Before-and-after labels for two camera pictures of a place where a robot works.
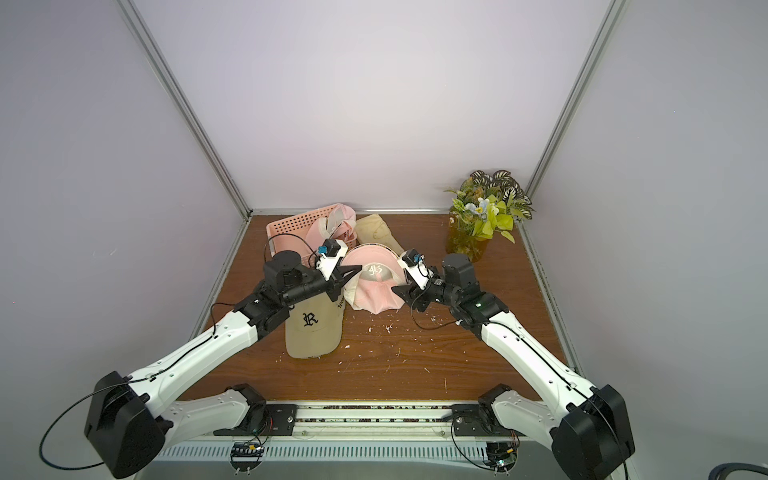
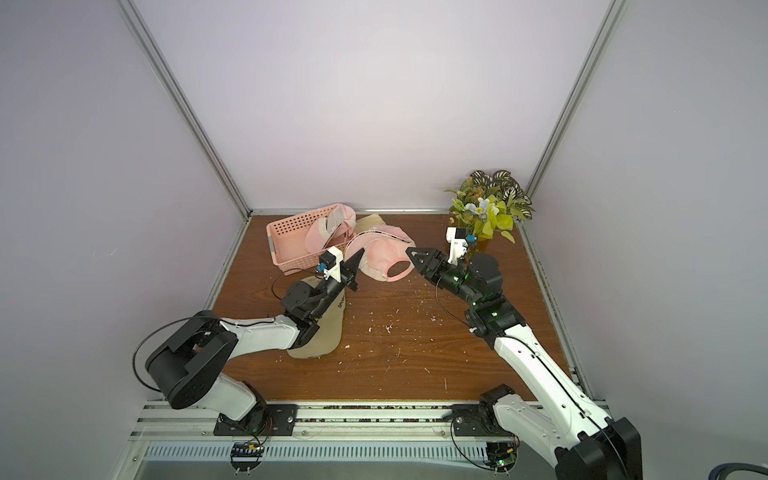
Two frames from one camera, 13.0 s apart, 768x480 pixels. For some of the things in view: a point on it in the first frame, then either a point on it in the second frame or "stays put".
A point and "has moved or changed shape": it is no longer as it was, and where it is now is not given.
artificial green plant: x=490 y=204 stays put
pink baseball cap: x=371 y=288 has moved or changed shape
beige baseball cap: x=314 y=327 stays put
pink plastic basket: x=290 y=233 stays put
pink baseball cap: x=338 y=223 stays put
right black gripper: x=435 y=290 to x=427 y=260
